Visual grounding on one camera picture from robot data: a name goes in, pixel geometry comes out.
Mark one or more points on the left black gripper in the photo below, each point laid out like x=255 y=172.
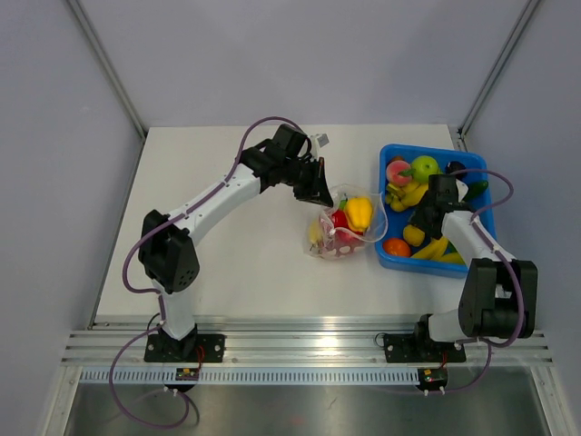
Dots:
x=316 y=192

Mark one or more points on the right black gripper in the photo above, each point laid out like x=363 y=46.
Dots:
x=417 y=217

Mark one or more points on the red apple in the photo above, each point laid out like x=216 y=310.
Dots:
x=339 y=219

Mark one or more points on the pale yellow pear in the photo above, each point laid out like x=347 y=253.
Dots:
x=315 y=235

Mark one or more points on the yellow bell pepper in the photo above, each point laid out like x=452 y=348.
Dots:
x=359 y=211

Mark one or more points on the clear zip top bag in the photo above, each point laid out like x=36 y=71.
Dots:
x=375 y=232

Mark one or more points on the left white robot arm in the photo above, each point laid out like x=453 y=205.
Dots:
x=168 y=251

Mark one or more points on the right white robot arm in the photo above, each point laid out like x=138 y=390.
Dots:
x=498 y=302

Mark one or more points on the dark purple mangosteen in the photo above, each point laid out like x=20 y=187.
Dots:
x=454 y=166

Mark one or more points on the green cucumber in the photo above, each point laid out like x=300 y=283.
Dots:
x=476 y=189

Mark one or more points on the green apple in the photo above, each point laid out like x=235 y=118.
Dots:
x=423 y=167

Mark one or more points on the small yellow banana bunch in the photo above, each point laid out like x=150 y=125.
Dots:
x=400 y=198

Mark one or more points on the blue plastic bin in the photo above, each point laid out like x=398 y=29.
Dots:
x=398 y=220

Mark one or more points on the yellow banana bunch front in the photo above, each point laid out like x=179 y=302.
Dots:
x=433 y=250

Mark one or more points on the pink peach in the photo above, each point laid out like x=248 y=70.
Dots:
x=398 y=172

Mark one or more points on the orange persimmon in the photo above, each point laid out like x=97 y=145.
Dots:
x=396 y=247

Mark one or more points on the right small circuit board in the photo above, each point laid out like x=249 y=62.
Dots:
x=432 y=379

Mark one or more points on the small circuit board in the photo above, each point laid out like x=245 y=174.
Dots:
x=187 y=374
x=432 y=379

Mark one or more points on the left small circuit board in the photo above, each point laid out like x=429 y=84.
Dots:
x=187 y=374

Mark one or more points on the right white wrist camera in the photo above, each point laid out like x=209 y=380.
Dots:
x=462 y=190

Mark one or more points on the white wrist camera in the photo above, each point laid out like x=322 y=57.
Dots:
x=318 y=141
x=462 y=190

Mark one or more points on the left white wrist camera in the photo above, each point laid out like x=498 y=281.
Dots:
x=318 y=141

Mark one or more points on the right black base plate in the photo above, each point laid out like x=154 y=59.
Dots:
x=410 y=348

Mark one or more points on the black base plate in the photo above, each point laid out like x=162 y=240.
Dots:
x=204 y=348
x=410 y=348

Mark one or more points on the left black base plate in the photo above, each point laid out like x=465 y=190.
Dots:
x=204 y=348

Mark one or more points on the right aluminium frame post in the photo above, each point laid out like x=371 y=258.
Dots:
x=515 y=36

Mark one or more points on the aluminium frame post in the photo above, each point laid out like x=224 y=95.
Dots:
x=515 y=36
x=99 y=52

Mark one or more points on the white slotted cable duct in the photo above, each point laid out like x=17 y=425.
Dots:
x=256 y=376

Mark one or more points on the aluminium rail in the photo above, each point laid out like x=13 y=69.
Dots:
x=305 y=341

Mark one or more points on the left aluminium frame post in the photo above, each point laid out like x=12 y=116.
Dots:
x=99 y=52

